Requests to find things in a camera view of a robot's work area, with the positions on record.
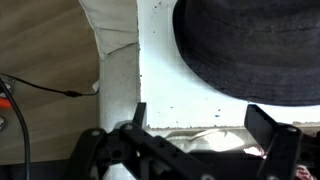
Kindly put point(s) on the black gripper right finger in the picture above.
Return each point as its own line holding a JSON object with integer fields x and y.
{"x": 258, "y": 123}

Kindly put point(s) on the red patterned blanket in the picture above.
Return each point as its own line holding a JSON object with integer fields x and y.
{"x": 302, "y": 173}

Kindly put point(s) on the black hat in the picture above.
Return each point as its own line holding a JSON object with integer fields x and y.
{"x": 263, "y": 51}

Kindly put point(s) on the small white wooden chair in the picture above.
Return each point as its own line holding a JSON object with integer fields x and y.
{"x": 175, "y": 96}

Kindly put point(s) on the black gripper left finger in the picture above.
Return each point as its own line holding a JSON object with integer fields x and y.
{"x": 139, "y": 114}

